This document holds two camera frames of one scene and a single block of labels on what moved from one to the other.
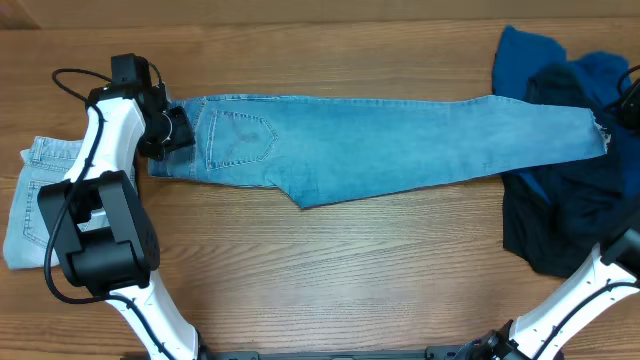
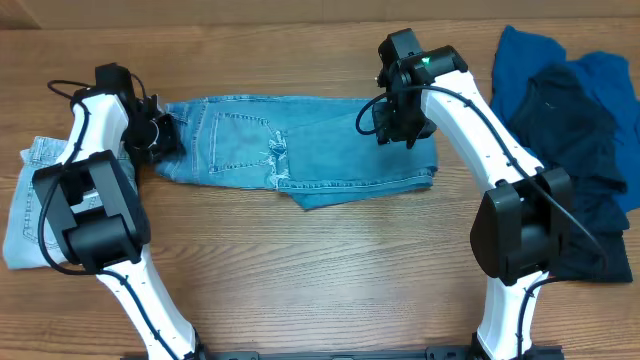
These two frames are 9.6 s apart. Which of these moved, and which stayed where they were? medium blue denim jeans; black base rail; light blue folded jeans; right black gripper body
Moved: medium blue denim jeans; right black gripper body
Stayed: black base rail; light blue folded jeans
